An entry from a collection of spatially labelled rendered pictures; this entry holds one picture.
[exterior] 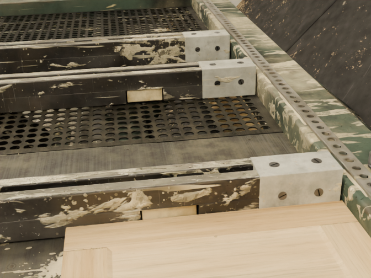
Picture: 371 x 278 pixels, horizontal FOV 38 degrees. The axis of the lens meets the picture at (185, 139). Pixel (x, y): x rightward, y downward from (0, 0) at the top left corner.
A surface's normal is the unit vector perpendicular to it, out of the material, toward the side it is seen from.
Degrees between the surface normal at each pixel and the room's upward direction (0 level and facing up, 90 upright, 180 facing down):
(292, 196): 90
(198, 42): 90
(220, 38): 90
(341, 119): 51
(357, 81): 0
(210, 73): 90
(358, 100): 0
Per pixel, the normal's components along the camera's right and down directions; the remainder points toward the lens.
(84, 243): -0.02, -0.90
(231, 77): 0.14, 0.43
